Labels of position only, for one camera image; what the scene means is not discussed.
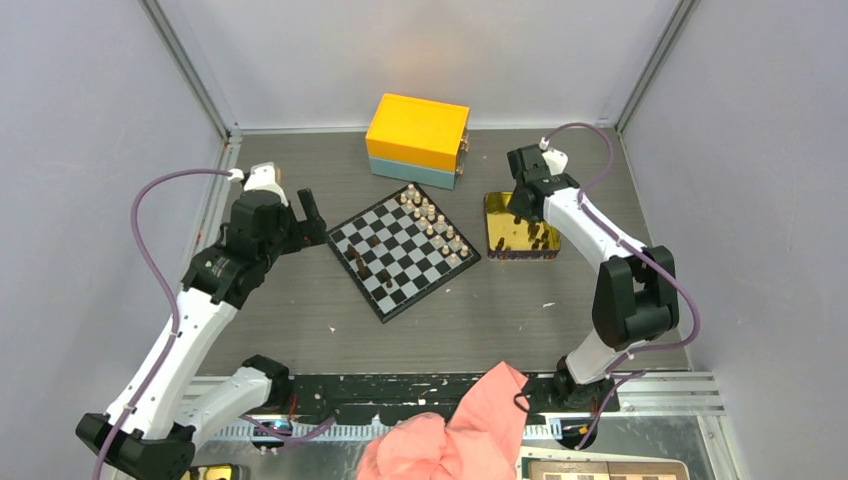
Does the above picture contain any gold tin tray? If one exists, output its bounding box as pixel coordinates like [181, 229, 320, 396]
[484, 192, 561, 261]

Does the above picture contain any black white chess board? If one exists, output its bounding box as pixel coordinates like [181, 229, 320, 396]
[328, 183, 481, 323]

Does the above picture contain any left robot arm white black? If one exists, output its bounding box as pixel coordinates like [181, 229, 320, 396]
[75, 189, 327, 479]

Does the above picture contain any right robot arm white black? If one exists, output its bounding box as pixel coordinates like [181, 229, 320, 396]
[507, 145, 679, 411]

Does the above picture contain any wooden chess board box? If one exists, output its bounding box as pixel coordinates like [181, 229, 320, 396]
[527, 460, 689, 480]

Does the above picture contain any yellow and teal box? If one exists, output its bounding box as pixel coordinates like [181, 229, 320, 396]
[365, 93, 470, 190]

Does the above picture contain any gold tin at bottom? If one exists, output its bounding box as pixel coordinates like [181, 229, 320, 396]
[180, 463, 244, 480]

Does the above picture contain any pink cloth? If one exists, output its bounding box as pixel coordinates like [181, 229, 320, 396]
[356, 362, 528, 479]

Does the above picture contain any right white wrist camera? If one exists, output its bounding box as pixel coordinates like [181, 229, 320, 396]
[539, 137, 568, 175]

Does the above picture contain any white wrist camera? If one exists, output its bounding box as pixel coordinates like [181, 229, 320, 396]
[228, 162, 290, 207]
[539, 137, 568, 175]

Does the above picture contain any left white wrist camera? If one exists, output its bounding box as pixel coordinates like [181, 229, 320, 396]
[228, 162, 290, 207]

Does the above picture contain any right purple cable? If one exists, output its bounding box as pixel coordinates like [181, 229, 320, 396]
[539, 121, 702, 452]

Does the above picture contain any purple cable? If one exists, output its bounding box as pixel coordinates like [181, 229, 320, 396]
[539, 121, 702, 452]
[89, 168, 339, 480]

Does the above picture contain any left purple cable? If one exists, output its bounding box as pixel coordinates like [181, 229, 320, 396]
[89, 168, 339, 480]

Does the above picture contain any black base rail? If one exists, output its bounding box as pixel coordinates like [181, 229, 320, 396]
[250, 371, 613, 426]

